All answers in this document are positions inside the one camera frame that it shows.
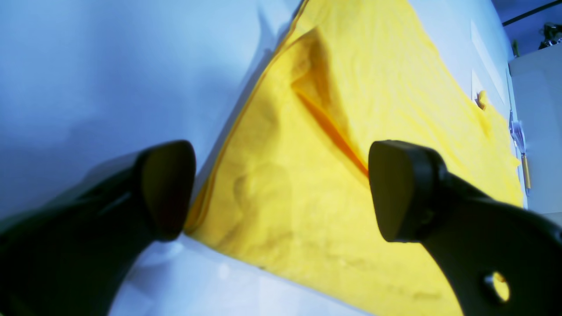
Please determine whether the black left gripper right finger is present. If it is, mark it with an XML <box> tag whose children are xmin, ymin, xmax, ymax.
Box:
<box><xmin>368</xmin><ymin>140</ymin><xmax>562</xmax><ymax>316</ymax></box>

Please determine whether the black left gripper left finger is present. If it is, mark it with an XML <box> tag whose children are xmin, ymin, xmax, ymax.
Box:
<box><xmin>1</xmin><ymin>140</ymin><xmax>196</xmax><ymax>316</ymax></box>

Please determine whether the orange T-shirt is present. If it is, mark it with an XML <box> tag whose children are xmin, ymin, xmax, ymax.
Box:
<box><xmin>184</xmin><ymin>0</ymin><xmax>522</xmax><ymax>316</ymax></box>

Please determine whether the orange pencil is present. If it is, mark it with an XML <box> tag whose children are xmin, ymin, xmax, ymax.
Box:
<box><xmin>521</xmin><ymin>153</ymin><xmax>532</xmax><ymax>196</ymax></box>

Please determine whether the grey right bin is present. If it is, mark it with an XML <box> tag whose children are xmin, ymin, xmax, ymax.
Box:
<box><xmin>509</xmin><ymin>44</ymin><xmax>562</xmax><ymax>215</ymax></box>

